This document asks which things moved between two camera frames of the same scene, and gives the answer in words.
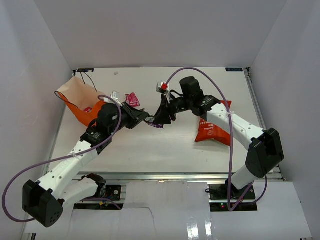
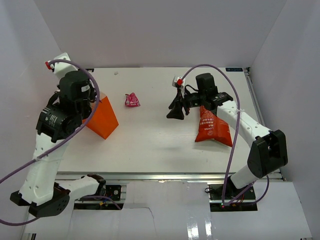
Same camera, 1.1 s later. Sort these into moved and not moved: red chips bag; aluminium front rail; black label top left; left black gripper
Moved: left black gripper
Not moved: red chips bag; aluminium front rail; black label top left
